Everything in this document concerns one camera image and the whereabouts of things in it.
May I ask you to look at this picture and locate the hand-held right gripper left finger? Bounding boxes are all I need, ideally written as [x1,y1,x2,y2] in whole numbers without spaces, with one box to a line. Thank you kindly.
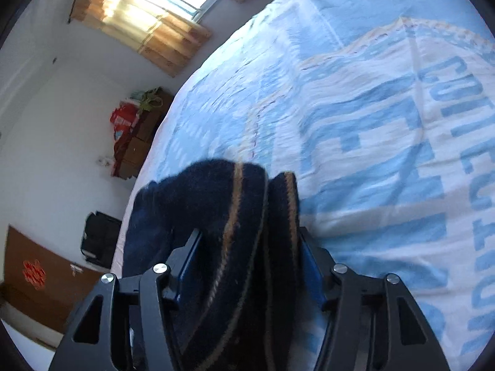
[48,229,202,371]

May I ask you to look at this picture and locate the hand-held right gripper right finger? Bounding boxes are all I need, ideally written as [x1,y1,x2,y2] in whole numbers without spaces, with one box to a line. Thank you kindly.
[298,226,451,371]

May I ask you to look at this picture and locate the black folding chair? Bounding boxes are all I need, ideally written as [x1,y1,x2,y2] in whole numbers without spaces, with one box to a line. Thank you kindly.
[80,211,123,268]

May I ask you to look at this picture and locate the brown wooden desk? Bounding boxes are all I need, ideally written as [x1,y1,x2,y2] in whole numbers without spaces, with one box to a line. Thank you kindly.
[110,87,174,180]

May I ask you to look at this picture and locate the brown wooden door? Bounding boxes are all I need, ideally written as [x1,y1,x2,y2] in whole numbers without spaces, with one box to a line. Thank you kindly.
[0,224,117,335]

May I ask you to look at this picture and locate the red door decoration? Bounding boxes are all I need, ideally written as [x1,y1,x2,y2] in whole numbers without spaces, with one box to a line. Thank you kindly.
[22,260,48,291]

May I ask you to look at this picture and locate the red packages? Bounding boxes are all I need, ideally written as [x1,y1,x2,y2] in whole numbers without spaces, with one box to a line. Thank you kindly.
[110,102,140,142]

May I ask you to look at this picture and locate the blue printed blanket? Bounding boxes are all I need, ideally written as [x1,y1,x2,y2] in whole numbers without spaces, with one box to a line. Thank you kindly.
[151,0,495,371]

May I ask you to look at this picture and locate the green bag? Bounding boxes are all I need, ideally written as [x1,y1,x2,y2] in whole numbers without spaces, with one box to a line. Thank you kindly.
[137,87,163,111]

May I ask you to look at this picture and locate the wide beige curtain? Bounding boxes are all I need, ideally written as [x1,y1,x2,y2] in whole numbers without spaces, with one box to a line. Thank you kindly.
[70,0,213,79]

